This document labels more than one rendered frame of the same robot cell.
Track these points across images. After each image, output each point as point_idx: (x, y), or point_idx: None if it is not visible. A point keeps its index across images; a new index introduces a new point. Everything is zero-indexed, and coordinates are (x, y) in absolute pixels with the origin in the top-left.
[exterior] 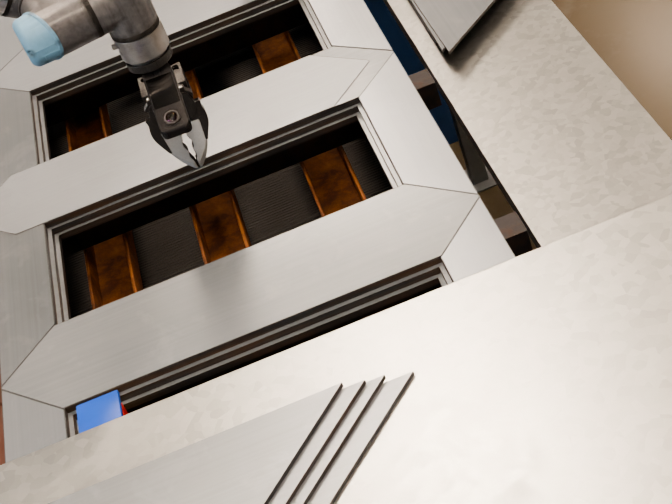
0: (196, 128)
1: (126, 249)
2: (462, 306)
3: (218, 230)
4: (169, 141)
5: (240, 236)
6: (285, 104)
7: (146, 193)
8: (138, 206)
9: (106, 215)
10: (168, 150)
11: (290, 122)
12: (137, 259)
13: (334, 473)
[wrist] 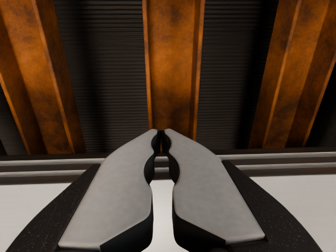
0: (101, 206)
1: (267, 133)
2: None
3: (174, 129)
4: (226, 194)
5: (156, 110)
6: (27, 222)
7: (250, 162)
8: (264, 150)
9: (310, 153)
10: (233, 169)
11: (14, 187)
12: (251, 133)
13: None
